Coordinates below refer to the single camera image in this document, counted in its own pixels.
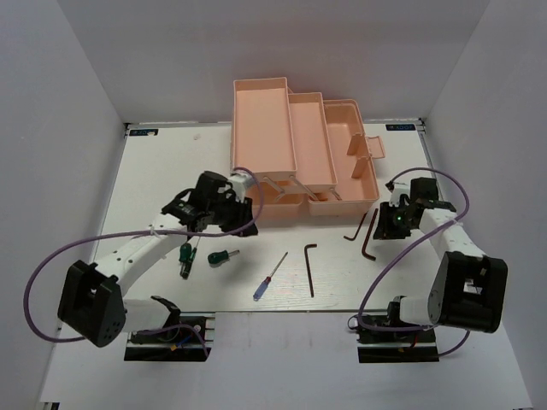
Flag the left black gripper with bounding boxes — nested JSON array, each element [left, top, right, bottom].
[[208, 191, 260, 237]]

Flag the large brown hex key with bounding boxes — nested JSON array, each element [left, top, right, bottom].
[[362, 208, 379, 261]]

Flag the small brown hex key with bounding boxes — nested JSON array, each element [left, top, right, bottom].
[[343, 212, 368, 242]]

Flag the pink plastic tool box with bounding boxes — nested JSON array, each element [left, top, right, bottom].
[[231, 77, 385, 220]]

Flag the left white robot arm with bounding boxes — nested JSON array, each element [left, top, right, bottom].
[[57, 167, 259, 348]]

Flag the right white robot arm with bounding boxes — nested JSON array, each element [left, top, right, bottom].
[[373, 178, 509, 341]]

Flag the stubby green screwdriver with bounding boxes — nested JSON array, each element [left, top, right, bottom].
[[208, 250, 240, 267]]

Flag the blue red screwdriver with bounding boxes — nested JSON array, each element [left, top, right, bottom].
[[253, 252, 288, 302]]

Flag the green black screwdriver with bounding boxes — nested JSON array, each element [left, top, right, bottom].
[[179, 238, 200, 280]]

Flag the left blue label sticker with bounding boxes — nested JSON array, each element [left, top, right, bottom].
[[129, 128, 159, 137]]

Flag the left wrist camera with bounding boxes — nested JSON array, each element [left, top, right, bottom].
[[227, 172, 255, 202]]

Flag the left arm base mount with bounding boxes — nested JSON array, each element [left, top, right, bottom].
[[124, 313, 215, 363]]

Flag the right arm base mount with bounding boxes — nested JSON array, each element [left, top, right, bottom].
[[347, 314, 439, 364]]

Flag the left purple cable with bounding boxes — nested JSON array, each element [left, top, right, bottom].
[[23, 167, 265, 360]]

